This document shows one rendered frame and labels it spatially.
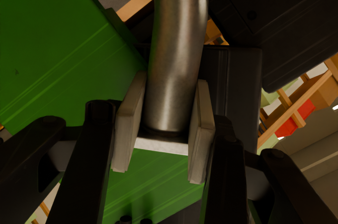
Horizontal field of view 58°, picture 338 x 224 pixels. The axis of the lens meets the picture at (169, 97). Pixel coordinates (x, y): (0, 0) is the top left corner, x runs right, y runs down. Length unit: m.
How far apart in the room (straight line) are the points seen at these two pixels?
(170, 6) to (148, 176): 0.13
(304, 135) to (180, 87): 9.57
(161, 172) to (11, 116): 0.12
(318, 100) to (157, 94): 4.12
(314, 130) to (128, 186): 9.52
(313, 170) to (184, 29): 7.71
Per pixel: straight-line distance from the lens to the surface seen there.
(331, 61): 1.00
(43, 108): 0.24
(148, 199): 0.25
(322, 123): 9.70
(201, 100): 0.16
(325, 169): 7.87
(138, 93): 0.15
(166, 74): 0.17
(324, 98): 4.23
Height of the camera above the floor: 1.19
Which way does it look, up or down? level
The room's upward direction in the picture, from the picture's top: 146 degrees clockwise
